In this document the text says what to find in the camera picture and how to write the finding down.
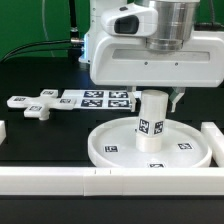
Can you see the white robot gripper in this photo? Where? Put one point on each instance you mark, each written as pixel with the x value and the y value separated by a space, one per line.
pixel 126 61

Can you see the white round table top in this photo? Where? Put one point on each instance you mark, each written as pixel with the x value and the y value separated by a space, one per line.
pixel 113 144

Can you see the white marker plate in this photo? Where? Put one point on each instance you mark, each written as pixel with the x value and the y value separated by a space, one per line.
pixel 99 99

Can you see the white cross-shaped table base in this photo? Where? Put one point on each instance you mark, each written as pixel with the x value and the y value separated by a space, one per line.
pixel 38 107

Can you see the white right rail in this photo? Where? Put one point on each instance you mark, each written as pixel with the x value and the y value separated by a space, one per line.
pixel 215 139

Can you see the white rail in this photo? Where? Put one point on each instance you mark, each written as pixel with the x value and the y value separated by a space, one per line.
pixel 2 131
pixel 215 139
pixel 62 181

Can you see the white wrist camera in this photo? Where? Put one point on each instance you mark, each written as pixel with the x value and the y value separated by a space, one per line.
pixel 130 20

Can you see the white front rail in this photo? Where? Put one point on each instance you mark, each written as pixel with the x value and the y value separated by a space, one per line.
pixel 62 181

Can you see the black vertical cable connector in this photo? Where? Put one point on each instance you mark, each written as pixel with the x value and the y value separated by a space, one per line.
pixel 74 34

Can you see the white left rail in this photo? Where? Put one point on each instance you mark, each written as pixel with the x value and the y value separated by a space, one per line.
pixel 2 131

